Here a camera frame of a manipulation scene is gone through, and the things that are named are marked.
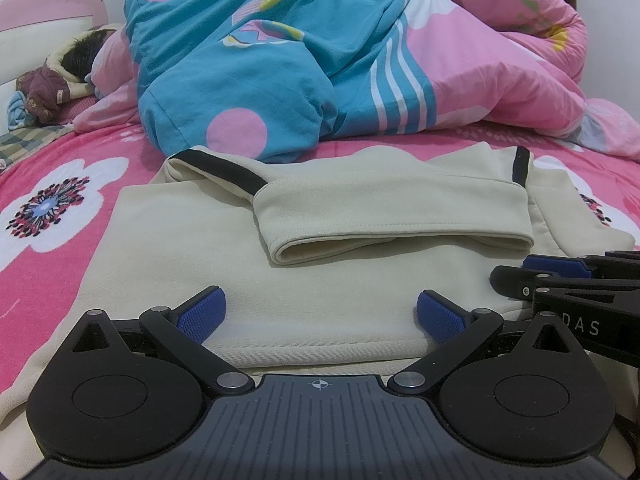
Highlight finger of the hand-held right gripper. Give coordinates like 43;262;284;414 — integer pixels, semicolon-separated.
521;251;640;279
490;266;640;306

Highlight light blue cloth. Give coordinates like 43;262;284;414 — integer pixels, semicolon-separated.
7;91;38;133

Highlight pink and white headboard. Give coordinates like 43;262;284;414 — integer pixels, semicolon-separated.
0;0;108;136

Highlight cream zip jacket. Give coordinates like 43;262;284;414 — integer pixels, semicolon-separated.
0;141;636;441

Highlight blue and pink quilt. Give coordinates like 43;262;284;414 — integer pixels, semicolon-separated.
75;0;640;163

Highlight checked pillow cloth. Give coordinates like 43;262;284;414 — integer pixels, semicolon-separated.
0;122;76;166

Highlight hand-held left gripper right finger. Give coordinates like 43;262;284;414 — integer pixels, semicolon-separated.
387;289;576;396

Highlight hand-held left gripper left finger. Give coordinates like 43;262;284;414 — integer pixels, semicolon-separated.
70;285;255;396

